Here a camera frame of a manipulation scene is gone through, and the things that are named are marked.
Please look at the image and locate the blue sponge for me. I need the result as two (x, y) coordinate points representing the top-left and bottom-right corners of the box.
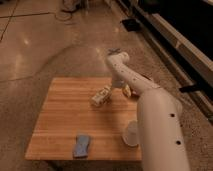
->
(73, 134), (91, 158)

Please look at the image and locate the white paper cup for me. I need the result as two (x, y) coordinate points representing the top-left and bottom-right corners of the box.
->
(122, 121), (139, 147)

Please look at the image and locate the wooden folding table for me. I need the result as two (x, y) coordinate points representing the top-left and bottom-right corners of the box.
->
(25, 77), (141, 162)

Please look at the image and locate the orange bowl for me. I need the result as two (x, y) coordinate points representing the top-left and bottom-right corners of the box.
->
(122, 84), (138, 98)

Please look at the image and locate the grey object with cables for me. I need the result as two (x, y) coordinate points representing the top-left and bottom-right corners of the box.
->
(61, 0), (81, 12)

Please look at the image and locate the black floor plate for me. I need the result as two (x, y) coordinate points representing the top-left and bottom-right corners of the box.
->
(121, 19), (140, 32)

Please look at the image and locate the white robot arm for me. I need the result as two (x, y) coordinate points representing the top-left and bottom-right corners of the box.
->
(106, 52), (191, 171)

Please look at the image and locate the black table bracket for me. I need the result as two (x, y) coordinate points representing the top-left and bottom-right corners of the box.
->
(179, 85), (199, 93)

